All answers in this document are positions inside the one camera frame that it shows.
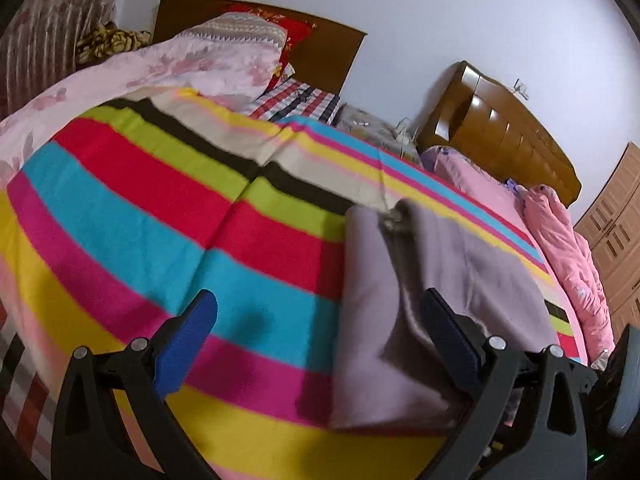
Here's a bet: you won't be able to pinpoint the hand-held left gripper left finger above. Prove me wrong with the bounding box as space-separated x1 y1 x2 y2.
50 289 221 480

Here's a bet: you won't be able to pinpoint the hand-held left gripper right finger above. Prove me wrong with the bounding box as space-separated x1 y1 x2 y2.
419 287 589 480

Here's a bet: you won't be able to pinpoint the lavender pants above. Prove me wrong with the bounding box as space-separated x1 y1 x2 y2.
330 199 559 433

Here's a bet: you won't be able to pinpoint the colourful striped blanket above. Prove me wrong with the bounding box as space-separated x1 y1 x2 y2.
0 87 589 480

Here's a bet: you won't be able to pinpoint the plain pink quilt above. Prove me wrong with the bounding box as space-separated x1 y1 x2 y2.
522 185 617 362

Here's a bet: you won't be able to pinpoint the light wooden wardrobe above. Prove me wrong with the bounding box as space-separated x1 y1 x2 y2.
574 142 640 342

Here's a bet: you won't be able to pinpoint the pink bed sheet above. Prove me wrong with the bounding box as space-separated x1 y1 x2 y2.
421 145 561 271

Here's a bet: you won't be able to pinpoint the padded wooden headboard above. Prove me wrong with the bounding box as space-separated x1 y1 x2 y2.
417 60 584 209

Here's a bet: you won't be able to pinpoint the floral covered nightstand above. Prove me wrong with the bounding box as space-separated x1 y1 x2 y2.
334 105 424 164

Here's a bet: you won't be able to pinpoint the red black plaid sheet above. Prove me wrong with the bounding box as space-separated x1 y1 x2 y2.
0 77 346 466

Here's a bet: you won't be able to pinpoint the pink floral quilt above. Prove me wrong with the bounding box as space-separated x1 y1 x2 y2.
0 35 287 182

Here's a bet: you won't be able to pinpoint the brown yellow patterned blanket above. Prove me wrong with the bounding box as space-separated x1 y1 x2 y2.
75 22 153 66

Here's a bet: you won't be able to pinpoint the flat wooden headboard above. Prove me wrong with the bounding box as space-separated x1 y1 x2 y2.
152 0 369 99

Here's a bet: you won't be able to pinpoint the zigzag patterned pillow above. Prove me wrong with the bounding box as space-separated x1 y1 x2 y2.
177 11 290 57

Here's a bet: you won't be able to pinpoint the red floral pillow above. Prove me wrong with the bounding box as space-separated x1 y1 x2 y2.
227 4 319 93

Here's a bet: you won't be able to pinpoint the striped brown curtain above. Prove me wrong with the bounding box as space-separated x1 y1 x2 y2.
0 0 132 117

